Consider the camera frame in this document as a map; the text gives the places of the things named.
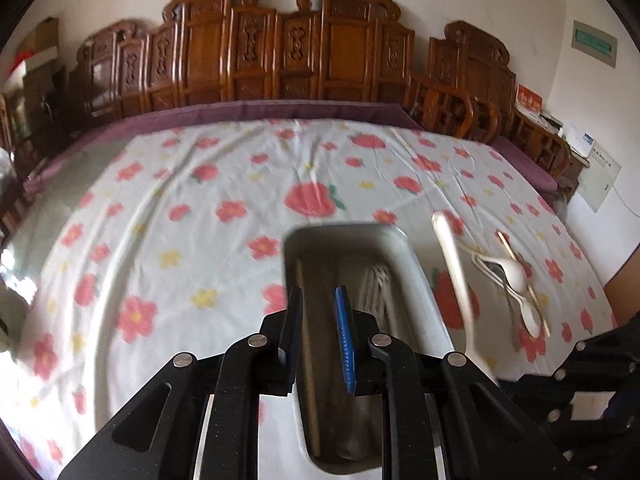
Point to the carved wooden armchair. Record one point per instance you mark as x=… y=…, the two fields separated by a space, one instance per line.
x=480 y=70

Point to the long carved wooden sofa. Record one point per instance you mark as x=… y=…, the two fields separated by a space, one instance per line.
x=280 y=50

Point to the long purple sofa cushion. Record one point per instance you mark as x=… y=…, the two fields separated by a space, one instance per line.
x=210 y=112

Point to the rectangular metal tin box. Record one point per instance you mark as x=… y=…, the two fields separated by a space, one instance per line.
x=350 y=255

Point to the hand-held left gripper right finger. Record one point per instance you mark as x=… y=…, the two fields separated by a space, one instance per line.
x=345 y=345

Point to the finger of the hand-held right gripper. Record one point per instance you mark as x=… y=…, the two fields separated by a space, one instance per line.
x=565 y=367
x=575 y=417

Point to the wooden side table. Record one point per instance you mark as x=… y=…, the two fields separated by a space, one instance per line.
x=575 y=160

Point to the red desk calendar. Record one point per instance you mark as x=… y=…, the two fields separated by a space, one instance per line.
x=529 y=99

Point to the green wall box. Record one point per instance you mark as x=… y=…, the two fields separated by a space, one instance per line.
x=595 y=42

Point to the white wall panel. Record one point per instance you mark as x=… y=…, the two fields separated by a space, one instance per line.
x=600 y=180

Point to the dark cabinet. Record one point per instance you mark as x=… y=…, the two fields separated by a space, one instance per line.
x=45 y=100

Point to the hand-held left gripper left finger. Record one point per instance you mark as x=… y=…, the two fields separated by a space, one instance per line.
x=291 y=345

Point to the floral strawberry tablecloth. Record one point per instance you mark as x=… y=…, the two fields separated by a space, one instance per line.
x=175 y=220

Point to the white plastic spoon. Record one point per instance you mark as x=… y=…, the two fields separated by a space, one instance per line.
x=515 y=272
x=532 y=320
x=452 y=260

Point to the purple armchair cushion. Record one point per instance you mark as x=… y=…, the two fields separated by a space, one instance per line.
x=525 y=162

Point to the brown cardboard box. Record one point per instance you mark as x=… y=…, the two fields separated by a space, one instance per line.
x=42 y=37

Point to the white tabletop device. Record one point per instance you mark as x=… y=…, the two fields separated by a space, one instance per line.
x=580 y=142

